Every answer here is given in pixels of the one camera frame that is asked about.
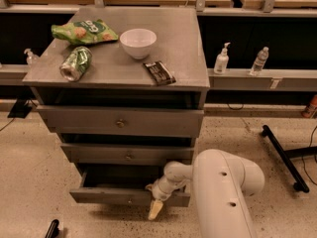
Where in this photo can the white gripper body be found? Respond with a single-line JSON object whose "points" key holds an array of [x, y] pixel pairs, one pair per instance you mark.
{"points": [[160, 191]]}

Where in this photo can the grey bottom drawer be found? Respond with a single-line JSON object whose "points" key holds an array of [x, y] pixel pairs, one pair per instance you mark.
{"points": [[116, 184]]}

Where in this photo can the grey drawer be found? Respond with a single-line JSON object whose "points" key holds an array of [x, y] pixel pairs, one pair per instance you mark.
{"points": [[122, 121], [116, 184], [124, 154]]}

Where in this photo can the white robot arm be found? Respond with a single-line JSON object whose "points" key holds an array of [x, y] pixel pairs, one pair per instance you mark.
{"points": [[220, 182]]}

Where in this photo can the grey middle drawer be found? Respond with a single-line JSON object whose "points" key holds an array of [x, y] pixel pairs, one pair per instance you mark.
{"points": [[124, 154]]}

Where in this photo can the grey drawer cabinet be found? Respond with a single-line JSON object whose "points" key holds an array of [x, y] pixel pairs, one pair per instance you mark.
{"points": [[114, 79]]}

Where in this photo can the grey top drawer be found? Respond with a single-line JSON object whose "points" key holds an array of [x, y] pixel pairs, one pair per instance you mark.
{"points": [[122, 121]]}

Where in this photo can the black object at floor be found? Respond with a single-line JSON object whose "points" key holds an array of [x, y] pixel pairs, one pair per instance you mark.
{"points": [[53, 229]]}

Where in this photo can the black snack wrapper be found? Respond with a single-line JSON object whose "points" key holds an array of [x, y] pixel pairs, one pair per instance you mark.
{"points": [[159, 73]]}

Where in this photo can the black stand base legs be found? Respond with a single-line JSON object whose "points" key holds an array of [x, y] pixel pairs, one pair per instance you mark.
{"points": [[288, 155]]}

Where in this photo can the white pump sanitizer bottle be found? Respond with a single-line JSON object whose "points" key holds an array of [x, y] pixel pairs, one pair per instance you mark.
{"points": [[222, 60]]}

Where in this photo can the white bowl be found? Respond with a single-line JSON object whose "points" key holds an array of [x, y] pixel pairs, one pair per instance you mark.
{"points": [[138, 43]]}

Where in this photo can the green soda can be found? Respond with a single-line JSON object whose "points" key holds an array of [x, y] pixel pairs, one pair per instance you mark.
{"points": [[76, 64]]}

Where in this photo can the black floor box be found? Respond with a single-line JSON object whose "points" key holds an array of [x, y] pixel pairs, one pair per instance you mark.
{"points": [[20, 109]]}

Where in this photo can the clear water bottle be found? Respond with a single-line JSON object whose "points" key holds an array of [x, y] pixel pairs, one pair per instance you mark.
{"points": [[259, 62]]}

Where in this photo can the green chip bag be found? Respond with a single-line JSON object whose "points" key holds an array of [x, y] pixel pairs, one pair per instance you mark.
{"points": [[84, 32]]}

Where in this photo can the small clear pump bottle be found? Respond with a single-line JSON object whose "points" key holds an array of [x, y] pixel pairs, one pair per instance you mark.
{"points": [[31, 57]]}

